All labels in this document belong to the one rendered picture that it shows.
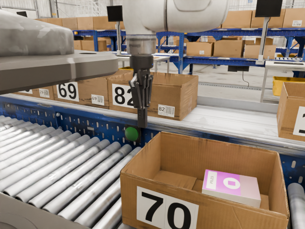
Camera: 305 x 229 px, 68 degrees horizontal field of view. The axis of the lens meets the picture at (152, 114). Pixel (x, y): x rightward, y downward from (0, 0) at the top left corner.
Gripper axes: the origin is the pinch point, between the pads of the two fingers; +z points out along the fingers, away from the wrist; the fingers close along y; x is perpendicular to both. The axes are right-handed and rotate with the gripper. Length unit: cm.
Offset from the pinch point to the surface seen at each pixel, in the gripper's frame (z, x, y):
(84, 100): 8, -52, -29
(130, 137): 20.2, -17.7, -21.1
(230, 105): 10, 21, -61
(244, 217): 10.6, 35.1, 20.3
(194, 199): 9.5, 24.2, 20.7
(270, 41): -3, 48, -893
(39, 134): 25, -71, -13
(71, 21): -63, -489, -485
